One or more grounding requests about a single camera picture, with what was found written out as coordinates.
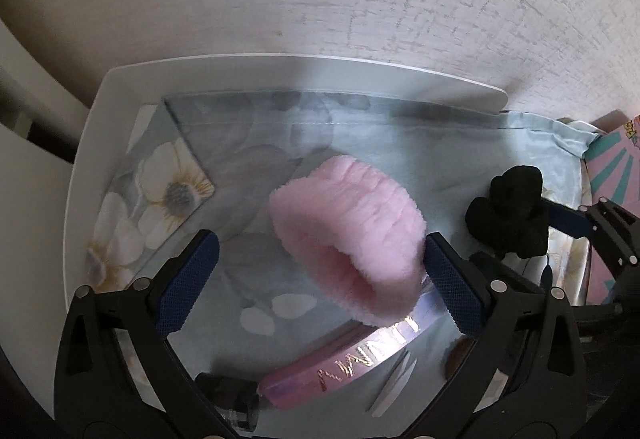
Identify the small dark bottle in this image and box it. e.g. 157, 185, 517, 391
195, 373, 260, 433

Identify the pink purple long box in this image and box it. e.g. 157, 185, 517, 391
258, 277, 445, 410

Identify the black scrunchie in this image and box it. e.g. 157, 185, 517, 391
464, 165, 550, 260

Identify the pink fluffy wristband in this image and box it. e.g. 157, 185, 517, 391
268, 155, 426, 326

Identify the cardboard box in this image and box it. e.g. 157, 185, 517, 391
585, 116, 639, 305

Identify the floral light blue cloth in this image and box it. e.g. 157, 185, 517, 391
85, 92, 594, 386

